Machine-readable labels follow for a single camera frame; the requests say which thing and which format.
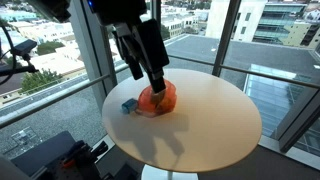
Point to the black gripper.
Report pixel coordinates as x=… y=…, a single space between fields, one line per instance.
x=141 y=45

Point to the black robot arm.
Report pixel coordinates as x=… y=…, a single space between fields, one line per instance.
x=111 y=12

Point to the orange plastic bag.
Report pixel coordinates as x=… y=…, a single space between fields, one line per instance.
x=152 y=104

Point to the blue and white box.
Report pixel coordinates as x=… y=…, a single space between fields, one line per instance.
x=129 y=106

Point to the round white table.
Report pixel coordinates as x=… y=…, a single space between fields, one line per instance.
x=213 y=125

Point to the black equipment cart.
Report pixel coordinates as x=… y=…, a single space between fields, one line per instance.
x=63 y=158

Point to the grey window handrail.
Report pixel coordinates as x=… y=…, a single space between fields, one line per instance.
x=24 y=112

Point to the black camera on stand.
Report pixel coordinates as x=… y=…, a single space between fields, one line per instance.
x=23 y=49

